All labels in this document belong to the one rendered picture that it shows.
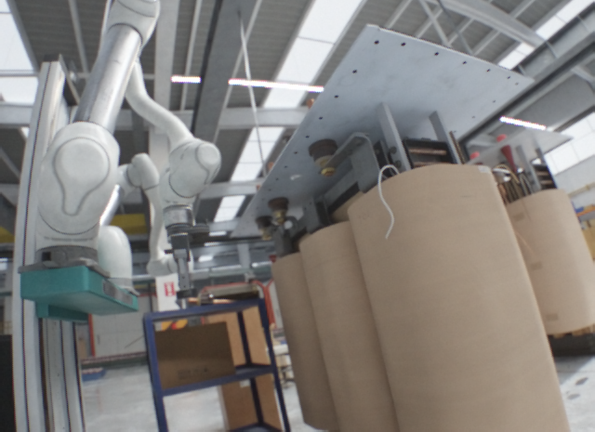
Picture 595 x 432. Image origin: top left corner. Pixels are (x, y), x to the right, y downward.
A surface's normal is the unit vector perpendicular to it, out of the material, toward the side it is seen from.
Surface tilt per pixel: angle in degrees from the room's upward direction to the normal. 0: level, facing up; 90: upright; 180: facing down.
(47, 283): 90
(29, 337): 90
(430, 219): 90
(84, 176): 92
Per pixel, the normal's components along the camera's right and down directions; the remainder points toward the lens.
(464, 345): -0.22, -0.27
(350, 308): -0.49, -0.18
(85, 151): 0.66, -0.27
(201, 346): 0.49, -0.38
